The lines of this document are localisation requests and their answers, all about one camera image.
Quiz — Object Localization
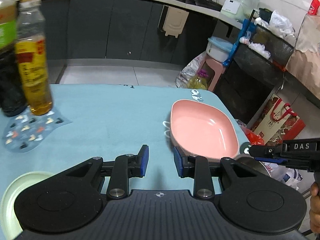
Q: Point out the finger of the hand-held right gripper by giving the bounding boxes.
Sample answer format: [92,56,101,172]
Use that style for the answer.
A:
[239,142,284,165]

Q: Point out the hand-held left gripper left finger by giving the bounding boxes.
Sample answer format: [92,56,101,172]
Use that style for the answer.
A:
[54,144,149,200]

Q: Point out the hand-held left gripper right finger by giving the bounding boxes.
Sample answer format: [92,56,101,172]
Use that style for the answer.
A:
[173,145,267,200]

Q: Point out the stainless steel bowl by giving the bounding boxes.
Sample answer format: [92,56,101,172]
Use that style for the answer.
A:
[235,155,272,178]

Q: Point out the pink dish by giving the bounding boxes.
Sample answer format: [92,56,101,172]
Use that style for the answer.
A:
[170,99,239,161]

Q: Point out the green plate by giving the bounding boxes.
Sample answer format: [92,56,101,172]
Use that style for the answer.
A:
[0,171,53,240]

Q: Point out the person's right hand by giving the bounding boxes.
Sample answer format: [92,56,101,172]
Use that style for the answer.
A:
[309,181,320,233]

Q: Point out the red plastic bag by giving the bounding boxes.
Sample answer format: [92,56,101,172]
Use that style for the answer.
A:
[241,127,265,146]

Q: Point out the white blue plastic bag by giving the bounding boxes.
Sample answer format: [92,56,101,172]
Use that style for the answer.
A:
[265,162,303,191]

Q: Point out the red gift bag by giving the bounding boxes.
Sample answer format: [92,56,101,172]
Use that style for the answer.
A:
[251,93,306,146]

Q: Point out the blue printed tablecloth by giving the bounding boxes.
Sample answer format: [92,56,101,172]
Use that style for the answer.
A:
[0,83,250,230]

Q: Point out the black mesh rack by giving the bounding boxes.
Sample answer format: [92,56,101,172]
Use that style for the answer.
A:
[212,9,296,131]

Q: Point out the yellow oil jug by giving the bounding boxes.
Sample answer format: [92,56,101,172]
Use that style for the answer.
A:
[187,70,208,91]

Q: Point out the beige paper bag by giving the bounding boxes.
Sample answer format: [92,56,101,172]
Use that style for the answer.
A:
[285,12,320,96]

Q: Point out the white printed plastic bag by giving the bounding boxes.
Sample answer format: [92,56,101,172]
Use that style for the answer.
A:
[174,52,208,89]

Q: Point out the pink stool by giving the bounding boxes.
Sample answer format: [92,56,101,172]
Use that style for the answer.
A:
[200,56,226,93]

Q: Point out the small white plastic bag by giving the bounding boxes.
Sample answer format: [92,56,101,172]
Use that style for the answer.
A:
[239,36,272,58]

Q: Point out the white container blue lid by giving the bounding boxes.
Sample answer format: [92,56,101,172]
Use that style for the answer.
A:
[206,36,235,63]

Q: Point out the large white plastic bag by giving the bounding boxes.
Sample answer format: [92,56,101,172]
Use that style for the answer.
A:
[268,10,297,39]

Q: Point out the cooking oil bottle yellow label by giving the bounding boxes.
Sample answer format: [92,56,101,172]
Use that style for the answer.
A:
[14,0,54,116]

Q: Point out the dark kitchen cabinets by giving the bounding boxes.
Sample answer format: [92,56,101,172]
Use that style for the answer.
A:
[37,0,241,63]

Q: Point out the beige hanging bin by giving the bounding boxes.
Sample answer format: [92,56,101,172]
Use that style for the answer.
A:
[157,5,189,39]

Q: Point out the white appliance with plastic cover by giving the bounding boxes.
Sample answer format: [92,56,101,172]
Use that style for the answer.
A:
[220,0,261,20]

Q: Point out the dark vinegar bottle green label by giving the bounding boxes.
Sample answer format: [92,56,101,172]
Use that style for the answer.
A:
[0,0,28,117]

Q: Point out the red white package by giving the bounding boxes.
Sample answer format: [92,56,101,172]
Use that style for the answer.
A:
[307,0,320,16]

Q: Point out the blue plastic handle tool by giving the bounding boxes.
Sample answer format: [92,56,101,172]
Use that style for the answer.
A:
[223,19,256,67]

